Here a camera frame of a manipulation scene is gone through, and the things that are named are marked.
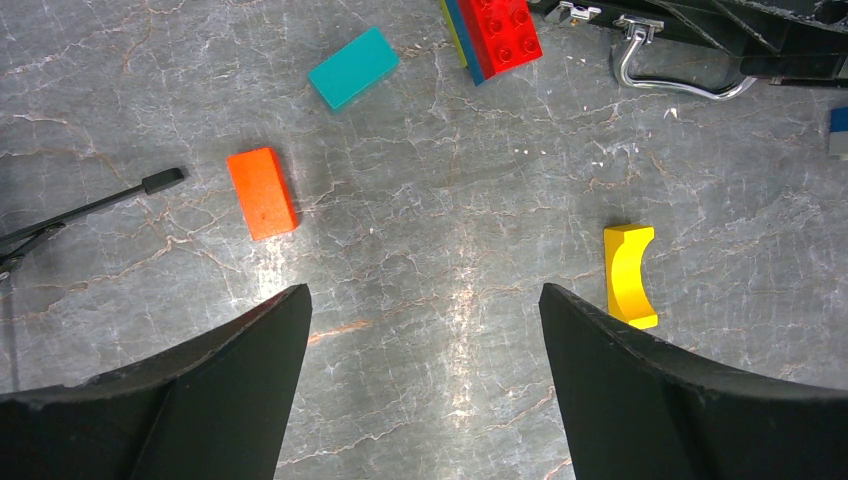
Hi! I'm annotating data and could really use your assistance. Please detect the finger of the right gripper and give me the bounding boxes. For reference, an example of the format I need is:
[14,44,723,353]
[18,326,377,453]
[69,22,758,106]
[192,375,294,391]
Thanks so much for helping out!
[653,1,847,83]

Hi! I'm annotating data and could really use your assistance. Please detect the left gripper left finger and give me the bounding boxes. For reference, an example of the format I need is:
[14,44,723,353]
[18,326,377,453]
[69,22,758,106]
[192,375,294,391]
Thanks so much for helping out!
[1,284,312,479]

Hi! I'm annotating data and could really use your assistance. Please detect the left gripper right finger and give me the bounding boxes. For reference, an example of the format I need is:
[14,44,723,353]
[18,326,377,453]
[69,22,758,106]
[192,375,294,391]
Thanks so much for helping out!
[539,283,847,479]

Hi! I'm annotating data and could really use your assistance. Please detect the black poker chip case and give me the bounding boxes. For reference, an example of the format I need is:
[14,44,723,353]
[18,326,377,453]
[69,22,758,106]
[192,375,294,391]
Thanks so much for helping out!
[529,0,848,102]

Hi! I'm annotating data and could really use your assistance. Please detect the blue grey lego block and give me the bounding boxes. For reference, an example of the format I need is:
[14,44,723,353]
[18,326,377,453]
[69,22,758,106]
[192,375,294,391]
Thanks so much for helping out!
[828,106,848,160]

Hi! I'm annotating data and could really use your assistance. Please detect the yellow arch block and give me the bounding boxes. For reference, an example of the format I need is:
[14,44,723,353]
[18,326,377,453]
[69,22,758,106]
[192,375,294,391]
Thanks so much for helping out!
[603,224,659,330]

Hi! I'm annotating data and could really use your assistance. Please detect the orange block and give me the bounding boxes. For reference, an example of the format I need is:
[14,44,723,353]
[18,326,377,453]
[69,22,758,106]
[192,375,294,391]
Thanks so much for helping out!
[226,147,299,241]

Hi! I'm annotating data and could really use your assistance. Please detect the green microphone on stand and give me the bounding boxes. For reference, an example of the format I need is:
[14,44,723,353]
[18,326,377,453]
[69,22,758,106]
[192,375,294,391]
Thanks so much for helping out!
[1,167,186,282]

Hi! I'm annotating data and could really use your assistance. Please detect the red blue lego block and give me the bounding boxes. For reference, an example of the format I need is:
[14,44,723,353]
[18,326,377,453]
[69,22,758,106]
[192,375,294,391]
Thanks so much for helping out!
[440,0,543,86]

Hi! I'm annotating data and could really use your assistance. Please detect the teal block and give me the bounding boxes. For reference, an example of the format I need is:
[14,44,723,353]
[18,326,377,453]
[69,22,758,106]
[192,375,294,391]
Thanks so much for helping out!
[308,27,400,111]

